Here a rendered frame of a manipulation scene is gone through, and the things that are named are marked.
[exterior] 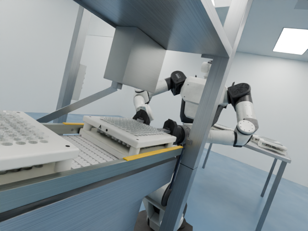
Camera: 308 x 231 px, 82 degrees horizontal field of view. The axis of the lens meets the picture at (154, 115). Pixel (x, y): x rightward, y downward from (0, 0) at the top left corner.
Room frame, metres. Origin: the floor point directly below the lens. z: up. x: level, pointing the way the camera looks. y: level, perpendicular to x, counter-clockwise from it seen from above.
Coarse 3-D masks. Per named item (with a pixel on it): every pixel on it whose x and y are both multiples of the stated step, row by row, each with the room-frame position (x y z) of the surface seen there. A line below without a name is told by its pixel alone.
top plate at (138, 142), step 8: (88, 120) 0.57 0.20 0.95; (96, 120) 0.57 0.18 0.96; (104, 128) 0.53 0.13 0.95; (112, 128) 0.52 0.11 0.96; (120, 128) 0.55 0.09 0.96; (120, 136) 0.50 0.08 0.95; (128, 136) 0.49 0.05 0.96; (136, 136) 0.51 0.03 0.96; (144, 136) 0.54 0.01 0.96; (152, 136) 0.57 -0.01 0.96; (160, 136) 0.61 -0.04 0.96; (168, 136) 0.64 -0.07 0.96; (136, 144) 0.46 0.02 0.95; (144, 144) 0.49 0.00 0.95; (152, 144) 0.53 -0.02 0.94
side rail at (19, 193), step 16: (112, 160) 0.38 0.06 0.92; (144, 160) 0.47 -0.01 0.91; (160, 160) 0.56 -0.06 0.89; (48, 176) 0.26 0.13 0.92; (64, 176) 0.27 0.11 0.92; (80, 176) 0.30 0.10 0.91; (96, 176) 0.33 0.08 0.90; (112, 176) 0.37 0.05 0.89; (0, 192) 0.20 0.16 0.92; (16, 192) 0.22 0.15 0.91; (32, 192) 0.24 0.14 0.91; (48, 192) 0.26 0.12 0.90; (0, 208) 0.21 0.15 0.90
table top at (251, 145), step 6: (246, 144) 1.76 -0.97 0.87; (252, 144) 1.86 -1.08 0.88; (258, 150) 1.70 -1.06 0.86; (264, 150) 1.68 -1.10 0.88; (270, 150) 1.81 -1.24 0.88; (270, 156) 1.64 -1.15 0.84; (276, 156) 1.62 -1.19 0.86; (282, 156) 1.62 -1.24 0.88; (288, 156) 1.74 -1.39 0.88; (288, 162) 1.57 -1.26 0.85
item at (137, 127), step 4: (112, 120) 0.59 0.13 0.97; (116, 120) 0.62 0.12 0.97; (120, 120) 0.64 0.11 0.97; (124, 120) 0.67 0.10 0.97; (128, 120) 0.68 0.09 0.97; (132, 120) 0.71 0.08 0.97; (120, 124) 0.58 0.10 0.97; (124, 124) 0.59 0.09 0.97; (128, 124) 0.61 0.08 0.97; (132, 124) 0.64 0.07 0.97; (136, 124) 0.65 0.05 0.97; (140, 124) 0.67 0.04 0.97; (132, 128) 0.56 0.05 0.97; (136, 128) 0.57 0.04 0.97; (140, 128) 0.59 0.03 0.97; (144, 128) 0.61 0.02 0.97; (148, 128) 0.63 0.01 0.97; (152, 128) 0.65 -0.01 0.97
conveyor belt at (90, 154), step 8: (64, 136) 0.54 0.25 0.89; (72, 136) 0.56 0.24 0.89; (80, 144) 0.51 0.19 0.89; (88, 144) 0.53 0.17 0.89; (80, 152) 0.46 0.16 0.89; (88, 152) 0.48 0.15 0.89; (96, 152) 0.49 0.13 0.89; (104, 152) 0.51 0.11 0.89; (72, 160) 0.40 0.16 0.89; (80, 160) 0.41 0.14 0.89; (88, 160) 0.43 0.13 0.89; (96, 160) 0.44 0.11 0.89; (104, 160) 0.45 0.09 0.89; (72, 168) 0.37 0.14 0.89
